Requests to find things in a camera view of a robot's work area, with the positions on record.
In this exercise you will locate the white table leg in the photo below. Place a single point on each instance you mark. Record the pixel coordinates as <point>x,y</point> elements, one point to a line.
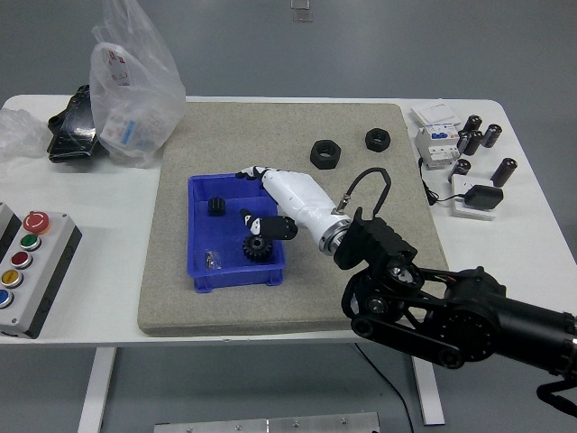
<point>427,392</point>
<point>97,388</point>

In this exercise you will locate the grey-brown mat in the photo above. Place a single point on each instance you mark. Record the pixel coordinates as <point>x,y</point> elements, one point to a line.
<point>270,135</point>

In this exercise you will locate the silver metal plate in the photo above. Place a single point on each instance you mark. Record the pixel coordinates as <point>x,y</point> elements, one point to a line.
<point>266,424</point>

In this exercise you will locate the small black spur gear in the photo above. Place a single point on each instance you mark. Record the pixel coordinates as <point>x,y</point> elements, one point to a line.
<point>216,206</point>

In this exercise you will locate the black power adapter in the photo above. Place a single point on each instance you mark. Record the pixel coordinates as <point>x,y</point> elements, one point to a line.
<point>484,197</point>

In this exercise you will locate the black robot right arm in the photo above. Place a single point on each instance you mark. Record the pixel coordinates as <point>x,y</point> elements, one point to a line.
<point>374,239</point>

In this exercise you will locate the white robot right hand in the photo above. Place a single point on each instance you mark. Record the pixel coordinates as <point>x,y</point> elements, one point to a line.
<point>293,194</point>

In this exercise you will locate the small bag of screws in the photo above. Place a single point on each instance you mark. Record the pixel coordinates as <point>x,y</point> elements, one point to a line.
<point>212,259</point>

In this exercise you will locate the crumpled clear plastic wrap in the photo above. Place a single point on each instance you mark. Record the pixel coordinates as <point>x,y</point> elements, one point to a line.
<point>18,133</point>

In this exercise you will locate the blue plastic box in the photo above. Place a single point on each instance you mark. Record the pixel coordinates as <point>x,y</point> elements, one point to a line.
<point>225,234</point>

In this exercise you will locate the black cylindrical capacitor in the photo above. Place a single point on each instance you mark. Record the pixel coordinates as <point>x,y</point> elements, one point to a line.
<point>504,170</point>
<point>462,140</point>
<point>492,134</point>
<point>462,168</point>
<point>472,124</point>
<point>476,142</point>

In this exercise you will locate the clear plastic bag with boxes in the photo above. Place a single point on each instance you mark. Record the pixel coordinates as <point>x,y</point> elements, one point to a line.
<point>135,108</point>

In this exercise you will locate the large black bevel gear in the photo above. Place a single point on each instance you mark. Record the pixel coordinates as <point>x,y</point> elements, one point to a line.
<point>256,250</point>

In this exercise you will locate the white wall switch plate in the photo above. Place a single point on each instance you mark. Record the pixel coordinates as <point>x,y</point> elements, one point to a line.
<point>435,113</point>

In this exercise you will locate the white socket plate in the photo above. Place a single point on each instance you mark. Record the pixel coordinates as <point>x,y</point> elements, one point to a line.
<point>460,182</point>

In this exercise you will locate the black plastic machine part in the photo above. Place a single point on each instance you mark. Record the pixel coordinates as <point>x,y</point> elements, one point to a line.
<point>72,128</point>

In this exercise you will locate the clear floor marker square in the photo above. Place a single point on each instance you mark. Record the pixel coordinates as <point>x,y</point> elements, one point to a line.
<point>301,11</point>

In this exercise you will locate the large black hex nut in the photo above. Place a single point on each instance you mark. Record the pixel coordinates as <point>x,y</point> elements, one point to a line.
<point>325,154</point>

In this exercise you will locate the small black hex nut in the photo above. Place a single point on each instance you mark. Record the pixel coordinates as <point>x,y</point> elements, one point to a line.
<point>378,138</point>

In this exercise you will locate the white circuit breaker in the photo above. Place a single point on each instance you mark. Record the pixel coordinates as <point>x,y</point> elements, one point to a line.
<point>435,149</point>

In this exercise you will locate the grey push-button control box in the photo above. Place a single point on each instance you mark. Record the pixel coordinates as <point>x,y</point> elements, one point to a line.
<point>40,270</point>

